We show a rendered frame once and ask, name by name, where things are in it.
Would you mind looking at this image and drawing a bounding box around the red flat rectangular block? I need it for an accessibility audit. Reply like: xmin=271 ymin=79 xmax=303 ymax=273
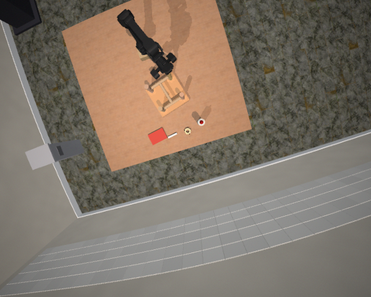
xmin=148 ymin=128 xmax=168 ymax=145

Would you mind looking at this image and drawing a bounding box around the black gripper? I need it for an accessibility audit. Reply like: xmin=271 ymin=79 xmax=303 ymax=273
xmin=150 ymin=53 xmax=177 ymax=79

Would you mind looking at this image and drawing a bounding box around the grey cylinder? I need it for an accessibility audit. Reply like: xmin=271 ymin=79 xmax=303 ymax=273
xmin=197 ymin=119 xmax=205 ymax=126

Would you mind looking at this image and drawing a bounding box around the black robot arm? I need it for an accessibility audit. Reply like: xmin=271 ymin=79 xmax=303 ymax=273
xmin=117 ymin=9 xmax=174 ymax=75

